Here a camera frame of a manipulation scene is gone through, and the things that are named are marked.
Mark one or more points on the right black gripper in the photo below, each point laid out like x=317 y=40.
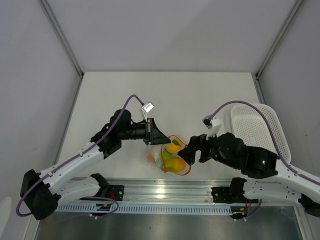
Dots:
x=195 y=143

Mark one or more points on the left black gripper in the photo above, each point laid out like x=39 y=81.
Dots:
x=153 y=135

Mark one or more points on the orange fruit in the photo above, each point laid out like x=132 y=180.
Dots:
x=174 y=147

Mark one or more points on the yellow green mango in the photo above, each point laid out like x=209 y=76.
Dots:
x=175 y=164

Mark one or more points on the green apple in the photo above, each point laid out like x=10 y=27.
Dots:
x=166 y=155

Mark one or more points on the clear zip top bag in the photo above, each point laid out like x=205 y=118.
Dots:
x=156 y=152

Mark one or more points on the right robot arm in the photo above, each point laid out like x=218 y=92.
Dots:
x=267 y=177

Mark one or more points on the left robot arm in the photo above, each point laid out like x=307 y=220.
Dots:
x=43 y=192

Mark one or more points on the white perforated plastic basket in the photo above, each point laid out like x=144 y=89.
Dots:
x=257 y=129

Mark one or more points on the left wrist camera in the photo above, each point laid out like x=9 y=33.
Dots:
x=145 y=109

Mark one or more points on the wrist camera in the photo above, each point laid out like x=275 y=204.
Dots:
x=145 y=109
x=213 y=125

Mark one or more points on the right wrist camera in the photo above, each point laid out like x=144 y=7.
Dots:
x=213 y=125

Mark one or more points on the aluminium mounting rail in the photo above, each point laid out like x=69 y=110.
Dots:
x=154 y=191

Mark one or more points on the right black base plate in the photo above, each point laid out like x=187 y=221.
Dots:
x=229 y=195

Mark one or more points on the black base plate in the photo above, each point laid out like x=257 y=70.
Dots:
x=116 y=192
x=229 y=195

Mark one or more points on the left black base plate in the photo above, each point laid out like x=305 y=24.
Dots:
x=116 y=192

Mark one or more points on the white slotted cable duct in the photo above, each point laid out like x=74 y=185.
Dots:
x=133 y=208

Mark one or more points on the left corner frame post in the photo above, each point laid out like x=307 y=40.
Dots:
x=52 y=19

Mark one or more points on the corner frame post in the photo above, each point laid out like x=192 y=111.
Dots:
x=280 y=36
x=52 y=19

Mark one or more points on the right corner frame post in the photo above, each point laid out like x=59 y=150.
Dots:
x=280 y=36

